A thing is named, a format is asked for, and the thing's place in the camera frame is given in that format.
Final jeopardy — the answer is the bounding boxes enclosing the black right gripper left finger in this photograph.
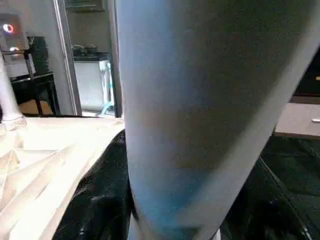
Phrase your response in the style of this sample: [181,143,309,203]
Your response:
[52,131,136,240]

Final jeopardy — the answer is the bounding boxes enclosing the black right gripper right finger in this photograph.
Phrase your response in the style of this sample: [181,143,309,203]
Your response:
[220,157,313,240]

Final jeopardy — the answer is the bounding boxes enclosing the white plastic table top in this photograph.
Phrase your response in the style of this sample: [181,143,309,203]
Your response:
[0,114,128,240]

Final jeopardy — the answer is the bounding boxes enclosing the white plastic table leg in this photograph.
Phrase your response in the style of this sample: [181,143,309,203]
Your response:
[114,0,320,240]
[0,65,26,128]

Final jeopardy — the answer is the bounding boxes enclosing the black work mat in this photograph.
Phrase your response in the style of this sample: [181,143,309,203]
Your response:
[220,135,320,240]

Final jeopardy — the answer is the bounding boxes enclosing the teal and white mop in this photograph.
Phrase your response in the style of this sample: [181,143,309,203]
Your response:
[100,60,117,118]

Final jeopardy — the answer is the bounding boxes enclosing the white storage box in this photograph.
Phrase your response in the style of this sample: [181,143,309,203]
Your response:
[72,59,113,113]

